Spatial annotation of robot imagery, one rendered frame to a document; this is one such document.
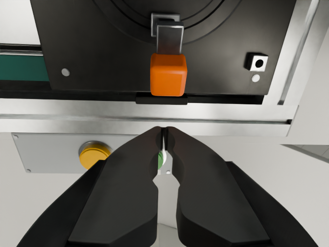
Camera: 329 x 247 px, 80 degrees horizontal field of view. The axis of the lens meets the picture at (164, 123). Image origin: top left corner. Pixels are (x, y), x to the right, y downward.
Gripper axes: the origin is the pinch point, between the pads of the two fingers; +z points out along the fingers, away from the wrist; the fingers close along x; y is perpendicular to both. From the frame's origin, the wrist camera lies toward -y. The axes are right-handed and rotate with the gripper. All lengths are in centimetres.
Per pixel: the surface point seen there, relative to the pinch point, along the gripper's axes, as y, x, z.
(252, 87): 0.1, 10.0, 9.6
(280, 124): 5.2, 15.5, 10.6
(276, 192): 28.4, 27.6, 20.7
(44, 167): 12.6, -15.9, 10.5
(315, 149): 77, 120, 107
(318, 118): 9.1, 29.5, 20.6
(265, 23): -6.2, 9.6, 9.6
